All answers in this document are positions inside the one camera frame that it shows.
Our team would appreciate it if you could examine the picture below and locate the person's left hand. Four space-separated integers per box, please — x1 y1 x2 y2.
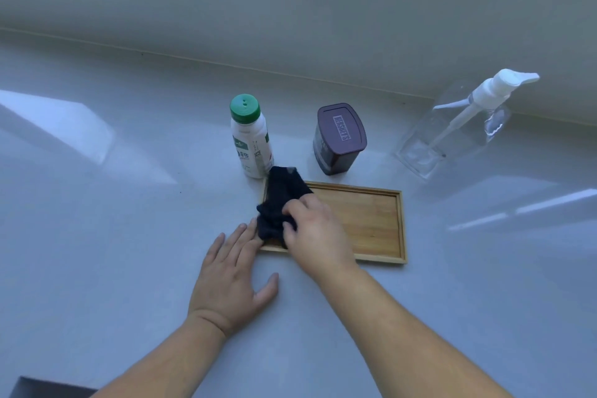
188 218 280 340

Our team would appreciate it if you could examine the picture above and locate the white bottle with green cap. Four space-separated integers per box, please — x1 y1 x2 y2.
229 94 275 179

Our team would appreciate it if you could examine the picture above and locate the clear pump dispenser bottle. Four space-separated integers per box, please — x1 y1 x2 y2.
394 68 541 180

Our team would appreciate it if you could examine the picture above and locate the person's left forearm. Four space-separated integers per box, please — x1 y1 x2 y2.
91 310 229 398

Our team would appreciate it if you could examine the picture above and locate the dark box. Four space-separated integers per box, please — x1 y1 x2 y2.
0 376 98 398

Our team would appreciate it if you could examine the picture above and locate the person's right hand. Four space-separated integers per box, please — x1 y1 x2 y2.
281 195 358 280

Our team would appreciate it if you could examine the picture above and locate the dark blue cloth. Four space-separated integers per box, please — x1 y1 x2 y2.
256 166 314 249

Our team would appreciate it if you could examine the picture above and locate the brown canister with lid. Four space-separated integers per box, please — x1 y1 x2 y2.
312 102 368 176

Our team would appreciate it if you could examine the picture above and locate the person's right forearm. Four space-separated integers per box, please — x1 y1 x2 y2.
317 261 514 398

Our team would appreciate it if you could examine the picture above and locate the wooden tray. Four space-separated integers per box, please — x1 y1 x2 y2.
259 177 408 265

